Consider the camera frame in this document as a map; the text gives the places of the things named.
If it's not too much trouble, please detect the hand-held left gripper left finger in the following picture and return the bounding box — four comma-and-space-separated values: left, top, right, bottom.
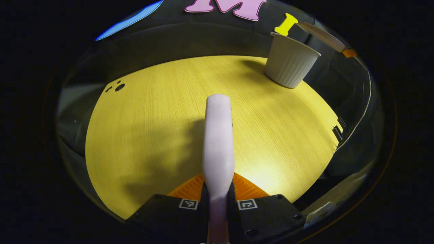
126, 174, 208, 244

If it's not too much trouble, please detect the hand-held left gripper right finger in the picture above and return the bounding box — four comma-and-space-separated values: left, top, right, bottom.
228, 172, 305, 244

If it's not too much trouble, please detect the white ribbed garbage bin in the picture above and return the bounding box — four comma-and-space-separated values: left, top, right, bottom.
264, 32, 321, 89

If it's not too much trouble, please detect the black backdrop cloth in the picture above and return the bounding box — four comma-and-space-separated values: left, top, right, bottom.
61, 0, 339, 88

